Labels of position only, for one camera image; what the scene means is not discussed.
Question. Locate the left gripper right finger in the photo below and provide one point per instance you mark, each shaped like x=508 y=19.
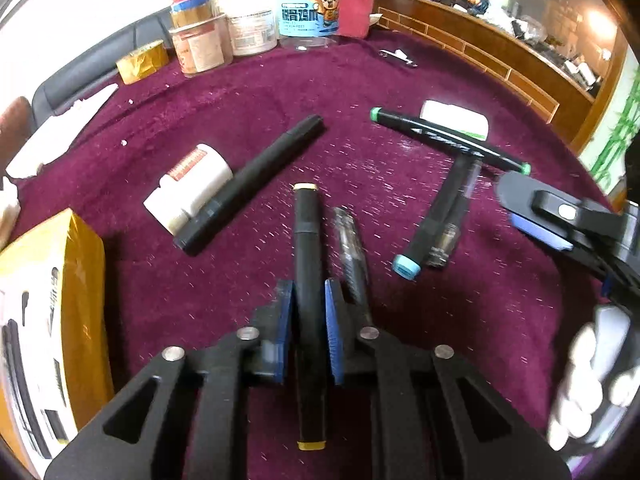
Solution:
x=434 y=416

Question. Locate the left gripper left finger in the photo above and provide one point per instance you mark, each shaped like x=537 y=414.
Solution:
x=183 y=416

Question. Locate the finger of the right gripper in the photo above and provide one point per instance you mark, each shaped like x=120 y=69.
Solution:
x=555 y=218

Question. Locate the black marker pink cap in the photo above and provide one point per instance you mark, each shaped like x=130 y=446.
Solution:
x=449 y=234

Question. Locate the white bottle green label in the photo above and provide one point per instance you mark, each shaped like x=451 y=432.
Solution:
x=457 y=118

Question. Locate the black marker yellow cap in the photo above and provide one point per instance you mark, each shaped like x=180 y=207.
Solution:
x=311 y=325

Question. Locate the yellow cardboard box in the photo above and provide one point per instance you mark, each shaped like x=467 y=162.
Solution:
x=55 y=372

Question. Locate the black marker green caps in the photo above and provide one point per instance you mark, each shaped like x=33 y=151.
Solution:
x=449 y=139

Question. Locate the black marker teal cap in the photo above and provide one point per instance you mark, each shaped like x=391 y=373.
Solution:
x=410 y=263

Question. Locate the clear gel pen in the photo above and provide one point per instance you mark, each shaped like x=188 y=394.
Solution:
x=351 y=296

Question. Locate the white bottle red label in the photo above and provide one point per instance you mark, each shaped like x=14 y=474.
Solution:
x=187 y=187

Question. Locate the long black marker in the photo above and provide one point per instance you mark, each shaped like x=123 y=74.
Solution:
x=219 y=210

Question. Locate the white gloved right hand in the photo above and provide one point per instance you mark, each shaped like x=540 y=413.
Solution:
x=600 y=381

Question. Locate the wooden brick-pattern cabinet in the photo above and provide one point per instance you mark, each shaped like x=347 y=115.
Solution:
x=563 y=58

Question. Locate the nail clipper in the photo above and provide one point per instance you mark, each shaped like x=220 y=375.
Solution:
x=398 y=57

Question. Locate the purple velvet tablecloth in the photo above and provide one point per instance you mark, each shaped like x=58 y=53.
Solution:
x=500 y=302

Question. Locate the pink bottle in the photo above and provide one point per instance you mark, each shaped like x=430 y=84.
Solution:
x=356 y=2

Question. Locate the white papers on table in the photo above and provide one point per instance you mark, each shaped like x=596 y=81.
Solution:
x=55 y=136

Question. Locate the blue cartoon label jar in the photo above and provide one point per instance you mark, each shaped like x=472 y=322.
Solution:
x=307 y=24

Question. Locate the brown armchair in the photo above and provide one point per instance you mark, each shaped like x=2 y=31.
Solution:
x=16 y=127

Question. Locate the yellow tape roll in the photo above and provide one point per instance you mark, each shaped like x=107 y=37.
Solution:
x=142 y=62

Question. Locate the white jar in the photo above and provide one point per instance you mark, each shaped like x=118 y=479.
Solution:
x=252 y=25

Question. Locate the clear jar tan label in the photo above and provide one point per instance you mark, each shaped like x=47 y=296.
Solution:
x=202 y=46

